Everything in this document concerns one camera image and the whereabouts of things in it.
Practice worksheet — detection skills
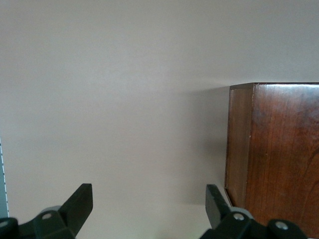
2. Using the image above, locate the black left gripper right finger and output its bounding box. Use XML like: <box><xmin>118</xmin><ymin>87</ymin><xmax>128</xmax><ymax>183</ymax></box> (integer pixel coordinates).
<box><xmin>200</xmin><ymin>184</ymin><xmax>307</xmax><ymax>239</ymax></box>

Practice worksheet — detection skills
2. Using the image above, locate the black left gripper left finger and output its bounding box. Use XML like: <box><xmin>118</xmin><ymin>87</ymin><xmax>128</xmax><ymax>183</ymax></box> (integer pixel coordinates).
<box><xmin>0</xmin><ymin>183</ymin><xmax>93</xmax><ymax>239</ymax></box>

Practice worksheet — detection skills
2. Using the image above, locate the dark brown wooden cabinet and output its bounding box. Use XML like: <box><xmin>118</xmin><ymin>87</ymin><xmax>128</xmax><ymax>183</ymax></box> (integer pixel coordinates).
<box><xmin>224</xmin><ymin>83</ymin><xmax>319</xmax><ymax>239</ymax></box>

